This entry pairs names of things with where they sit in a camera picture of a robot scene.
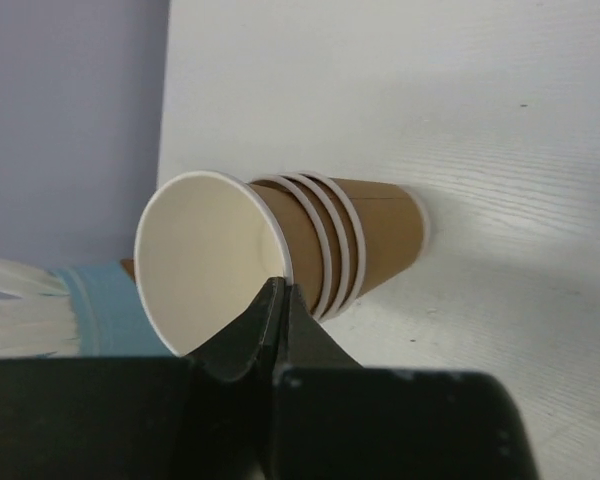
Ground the brown pulp cup carrier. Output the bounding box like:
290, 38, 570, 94
120, 258, 135, 280

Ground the stack of brown paper cups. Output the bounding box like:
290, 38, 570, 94
251, 171, 432, 320

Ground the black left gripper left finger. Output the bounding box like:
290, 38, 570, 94
182, 277, 285, 479

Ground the light blue straw holder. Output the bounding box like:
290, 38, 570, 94
52, 262, 172, 357

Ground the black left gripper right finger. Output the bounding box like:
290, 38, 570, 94
272, 285, 361, 479

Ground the brown paper coffee cup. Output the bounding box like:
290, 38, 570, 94
134, 171, 293, 356

